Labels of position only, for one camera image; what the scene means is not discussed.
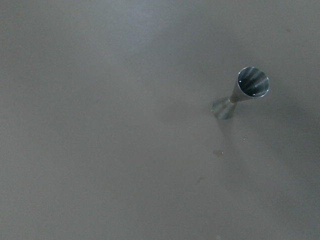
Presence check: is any steel double jigger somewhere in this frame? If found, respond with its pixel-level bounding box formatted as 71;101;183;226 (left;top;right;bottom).
212;66;270;120

